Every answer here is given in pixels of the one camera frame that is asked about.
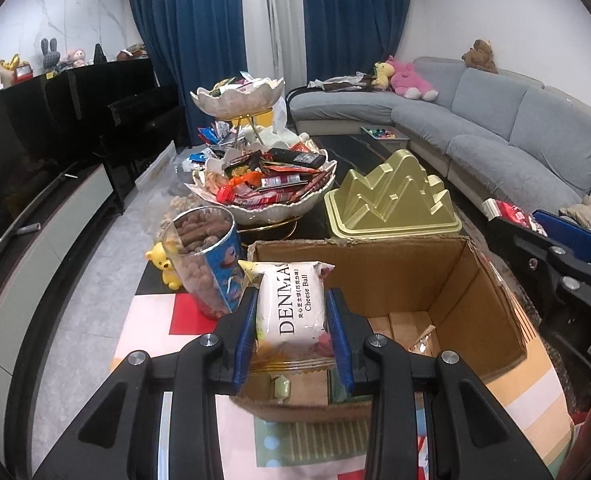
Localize yellow plush toy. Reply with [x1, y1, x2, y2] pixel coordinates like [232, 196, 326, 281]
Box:
[373, 61, 396, 92]

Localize pile of clothes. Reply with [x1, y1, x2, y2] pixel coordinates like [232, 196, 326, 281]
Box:
[308, 72, 376, 93]

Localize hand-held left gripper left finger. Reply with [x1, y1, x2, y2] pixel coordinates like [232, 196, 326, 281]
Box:
[30, 287, 259, 480]

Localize grey storage bin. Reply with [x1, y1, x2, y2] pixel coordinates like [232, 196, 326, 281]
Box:
[360, 125, 409, 148]

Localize grey sectional sofa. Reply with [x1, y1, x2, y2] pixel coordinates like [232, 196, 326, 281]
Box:
[290, 56, 591, 221]

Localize white two-tier bowl stand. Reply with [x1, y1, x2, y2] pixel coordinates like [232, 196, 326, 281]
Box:
[184, 76, 337, 233]

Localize yellow bear toy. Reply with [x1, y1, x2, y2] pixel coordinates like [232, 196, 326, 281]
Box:
[146, 241, 182, 291]

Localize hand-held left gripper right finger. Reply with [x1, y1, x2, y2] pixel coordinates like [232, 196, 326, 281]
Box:
[325, 287, 556, 480]

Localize blue curtain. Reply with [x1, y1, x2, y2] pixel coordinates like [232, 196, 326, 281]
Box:
[123, 0, 249, 126]
[300, 0, 415, 86]

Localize brown plush toy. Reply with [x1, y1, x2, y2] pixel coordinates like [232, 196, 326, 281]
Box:
[463, 39, 499, 75]

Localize loose blue snack packets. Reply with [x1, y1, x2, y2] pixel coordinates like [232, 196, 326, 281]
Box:
[183, 122, 236, 171]

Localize white snack packet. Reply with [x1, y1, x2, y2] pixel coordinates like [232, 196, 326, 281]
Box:
[238, 260, 336, 376]

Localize pale green candy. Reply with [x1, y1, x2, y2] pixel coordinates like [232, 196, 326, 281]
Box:
[270, 377, 294, 401]

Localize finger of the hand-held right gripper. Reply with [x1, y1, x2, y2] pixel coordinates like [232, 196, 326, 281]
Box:
[532, 209, 591, 272]
[485, 216, 583, 306]

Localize white plastic bag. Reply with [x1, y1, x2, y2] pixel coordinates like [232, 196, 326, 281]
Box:
[270, 95, 299, 136]

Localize grey bunny plush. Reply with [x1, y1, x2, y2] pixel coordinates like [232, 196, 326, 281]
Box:
[40, 37, 60, 72]

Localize brown cardboard box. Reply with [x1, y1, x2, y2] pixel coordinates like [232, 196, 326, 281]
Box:
[230, 236, 529, 426]

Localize colourful patterned mat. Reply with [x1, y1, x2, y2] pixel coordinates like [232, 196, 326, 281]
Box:
[108, 290, 576, 480]

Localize small heap of wrapped candies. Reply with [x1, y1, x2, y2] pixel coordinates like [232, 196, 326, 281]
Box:
[208, 76, 276, 96]

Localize black television screen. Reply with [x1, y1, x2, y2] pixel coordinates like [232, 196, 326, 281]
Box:
[0, 80, 101, 271]

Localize gold ornament on white rack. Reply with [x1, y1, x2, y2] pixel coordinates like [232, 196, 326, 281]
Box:
[0, 55, 31, 88]

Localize clear plastic bag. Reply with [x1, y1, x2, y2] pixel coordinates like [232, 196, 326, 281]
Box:
[150, 192, 206, 233]

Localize pink plush toy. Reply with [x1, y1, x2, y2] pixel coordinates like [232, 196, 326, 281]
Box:
[386, 56, 439, 101]

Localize red snack packet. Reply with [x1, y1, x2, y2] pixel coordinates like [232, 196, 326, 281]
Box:
[483, 199, 549, 233]

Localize beige jacket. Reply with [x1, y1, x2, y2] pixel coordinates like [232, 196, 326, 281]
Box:
[559, 197, 591, 236]

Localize brown ornaments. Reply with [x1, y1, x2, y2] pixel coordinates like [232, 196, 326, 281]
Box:
[116, 42, 149, 61]

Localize lower white bowl of snacks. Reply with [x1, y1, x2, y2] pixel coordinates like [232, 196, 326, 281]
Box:
[196, 135, 333, 211]

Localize clear jar of brown nuts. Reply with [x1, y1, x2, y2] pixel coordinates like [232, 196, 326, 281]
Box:
[162, 205, 244, 320]

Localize black piano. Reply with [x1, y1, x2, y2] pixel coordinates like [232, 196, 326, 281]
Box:
[46, 57, 184, 201]

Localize gold mountain-lid snack container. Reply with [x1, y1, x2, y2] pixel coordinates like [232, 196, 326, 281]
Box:
[324, 149, 462, 241]

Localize white sheer curtain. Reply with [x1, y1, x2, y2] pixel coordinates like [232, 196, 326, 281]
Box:
[240, 0, 309, 86]

